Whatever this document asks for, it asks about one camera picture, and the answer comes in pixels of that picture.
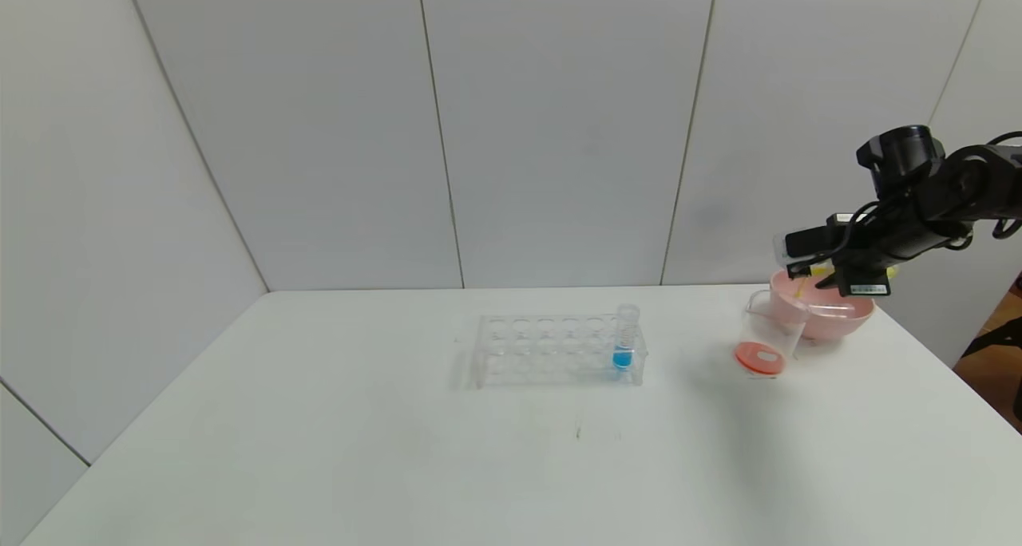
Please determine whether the test tube with yellow pigment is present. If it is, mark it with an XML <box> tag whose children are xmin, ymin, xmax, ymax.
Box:
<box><xmin>792</xmin><ymin>263</ymin><xmax>900</xmax><ymax>299</ymax></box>

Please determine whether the clear acrylic test tube rack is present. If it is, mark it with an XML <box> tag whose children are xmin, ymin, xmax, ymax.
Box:
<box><xmin>471</xmin><ymin>313</ymin><xmax>648</xmax><ymax>389</ymax></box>

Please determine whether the test tube with blue pigment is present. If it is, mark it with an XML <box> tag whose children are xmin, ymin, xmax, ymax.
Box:
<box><xmin>613</xmin><ymin>305</ymin><xmax>641</xmax><ymax>371</ymax></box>

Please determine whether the clear plastic beaker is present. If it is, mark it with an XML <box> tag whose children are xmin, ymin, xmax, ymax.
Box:
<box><xmin>733</xmin><ymin>291</ymin><xmax>809</xmax><ymax>381</ymax></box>

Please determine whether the pink bowl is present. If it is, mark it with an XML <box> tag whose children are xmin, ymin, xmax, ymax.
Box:
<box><xmin>768</xmin><ymin>270</ymin><xmax>875</xmax><ymax>342</ymax></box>

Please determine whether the black stand leg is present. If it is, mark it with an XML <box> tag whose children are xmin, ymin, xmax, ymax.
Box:
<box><xmin>961</xmin><ymin>316</ymin><xmax>1022</xmax><ymax>362</ymax></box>

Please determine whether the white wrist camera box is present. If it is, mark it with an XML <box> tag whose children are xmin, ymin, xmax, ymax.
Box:
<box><xmin>772</xmin><ymin>213</ymin><xmax>859</xmax><ymax>282</ymax></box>

